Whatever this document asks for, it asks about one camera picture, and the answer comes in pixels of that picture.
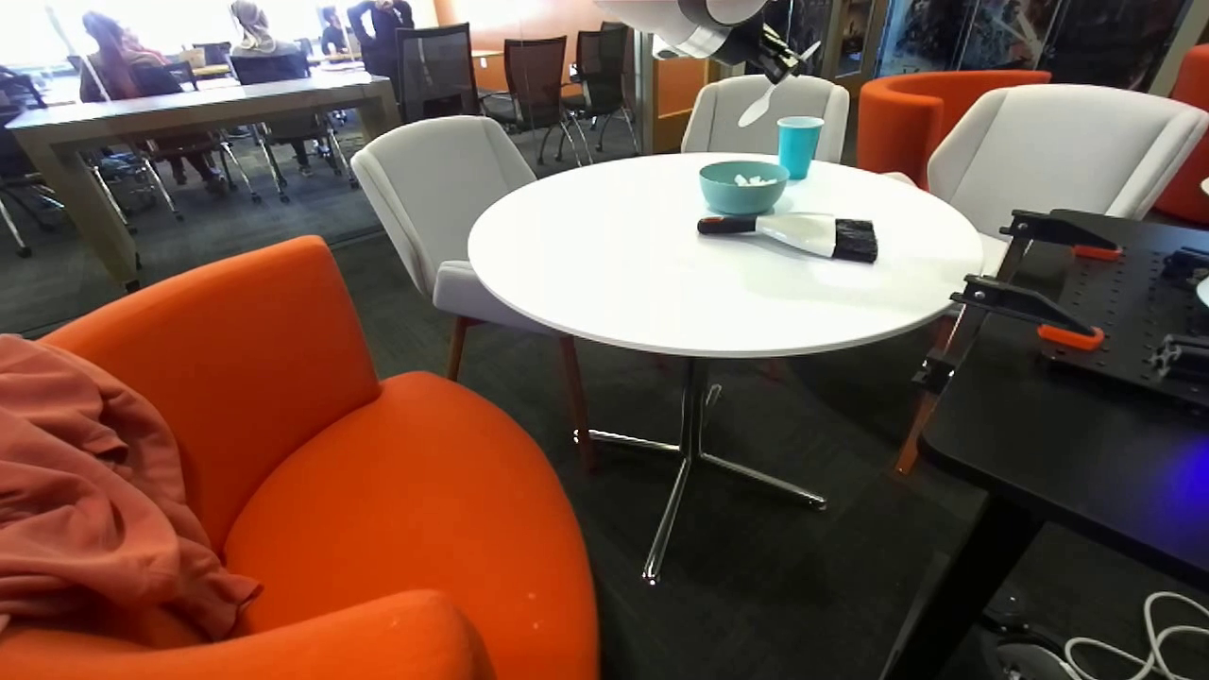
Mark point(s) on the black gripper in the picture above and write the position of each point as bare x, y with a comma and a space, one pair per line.
767, 52

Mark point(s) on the white plastic spoon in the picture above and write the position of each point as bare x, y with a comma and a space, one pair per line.
759, 106

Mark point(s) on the blue plastic cup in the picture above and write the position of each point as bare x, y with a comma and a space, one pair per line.
797, 145

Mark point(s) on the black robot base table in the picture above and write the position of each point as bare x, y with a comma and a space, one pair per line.
1105, 442

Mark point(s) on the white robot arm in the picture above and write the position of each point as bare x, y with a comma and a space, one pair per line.
728, 33

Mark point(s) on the teal bowl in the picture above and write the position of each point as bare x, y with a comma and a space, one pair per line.
728, 196

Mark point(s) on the grey chair at right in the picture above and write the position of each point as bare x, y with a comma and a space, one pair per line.
713, 122

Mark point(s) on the orange armchair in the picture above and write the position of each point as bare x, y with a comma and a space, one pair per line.
899, 117
393, 526

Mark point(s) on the white brush black bristles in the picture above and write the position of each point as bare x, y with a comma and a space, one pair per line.
817, 234

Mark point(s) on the white chair at left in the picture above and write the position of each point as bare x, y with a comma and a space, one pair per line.
1059, 145

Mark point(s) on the round white table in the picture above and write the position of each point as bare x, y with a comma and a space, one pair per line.
613, 254

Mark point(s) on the grey chair behind table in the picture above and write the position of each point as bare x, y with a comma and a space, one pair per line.
428, 183

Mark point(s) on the orange black clamp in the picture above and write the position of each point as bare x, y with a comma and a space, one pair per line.
1049, 229
974, 308

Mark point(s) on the seated person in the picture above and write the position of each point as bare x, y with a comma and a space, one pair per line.
122, 65

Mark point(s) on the long wooden table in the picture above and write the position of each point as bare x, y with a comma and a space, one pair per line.
61, 136

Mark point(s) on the salmon cloth on armchair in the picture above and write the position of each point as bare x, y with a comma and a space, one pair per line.
92, 504

